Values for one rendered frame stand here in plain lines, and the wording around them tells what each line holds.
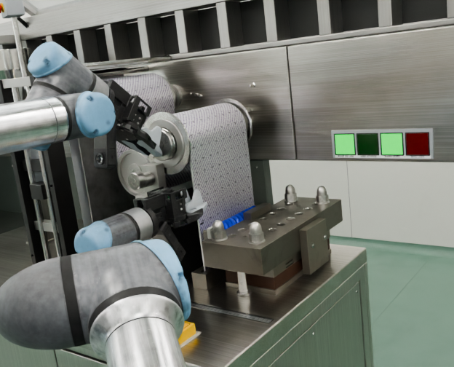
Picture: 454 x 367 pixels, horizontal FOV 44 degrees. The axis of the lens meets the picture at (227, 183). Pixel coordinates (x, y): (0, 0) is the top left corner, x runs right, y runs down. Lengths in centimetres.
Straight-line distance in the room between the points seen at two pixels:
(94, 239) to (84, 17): 106
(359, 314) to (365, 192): 257
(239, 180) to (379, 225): 272
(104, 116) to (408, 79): 72
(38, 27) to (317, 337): 145
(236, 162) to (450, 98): 53
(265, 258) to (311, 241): 17
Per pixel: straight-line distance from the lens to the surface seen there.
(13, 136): 89
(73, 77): 111
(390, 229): 408
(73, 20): 203
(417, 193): 394
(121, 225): 111
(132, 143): 127
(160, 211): 121
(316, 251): 137
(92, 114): 95
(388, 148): 139
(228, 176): 141
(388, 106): 138
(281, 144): 153
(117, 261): 72
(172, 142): 129
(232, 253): 124
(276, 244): 124
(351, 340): 153
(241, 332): 114
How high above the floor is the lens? 142
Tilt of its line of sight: 12 degrees down
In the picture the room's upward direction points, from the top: 7 degrees counter-clockwise
